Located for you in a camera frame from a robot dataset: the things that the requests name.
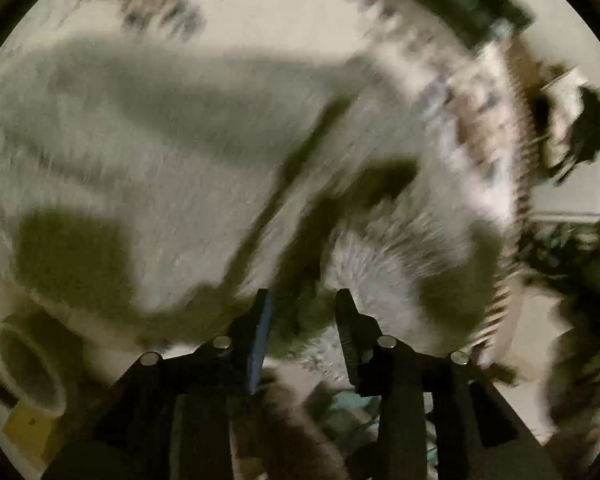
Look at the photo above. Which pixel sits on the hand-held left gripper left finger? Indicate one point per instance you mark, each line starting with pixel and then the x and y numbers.
pixel 259 340

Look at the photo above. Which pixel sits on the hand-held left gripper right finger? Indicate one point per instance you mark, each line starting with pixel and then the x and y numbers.
pixel 349 330

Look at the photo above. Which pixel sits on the grey fluffy pants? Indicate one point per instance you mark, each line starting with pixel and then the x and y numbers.
pixel 180 160

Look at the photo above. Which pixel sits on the teal drying rack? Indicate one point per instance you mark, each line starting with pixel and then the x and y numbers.
pixel 352 415

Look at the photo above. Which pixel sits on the brown fleece robe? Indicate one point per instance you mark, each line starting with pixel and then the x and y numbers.
pixel 300 425

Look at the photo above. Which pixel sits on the white trash bin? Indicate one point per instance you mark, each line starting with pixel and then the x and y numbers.
pixel 30 365

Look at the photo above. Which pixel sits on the brown checkered blanket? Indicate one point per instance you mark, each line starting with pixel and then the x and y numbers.
pixel 522 160

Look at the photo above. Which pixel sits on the yellow box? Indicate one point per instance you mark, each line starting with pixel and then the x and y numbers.
pixel 27 430

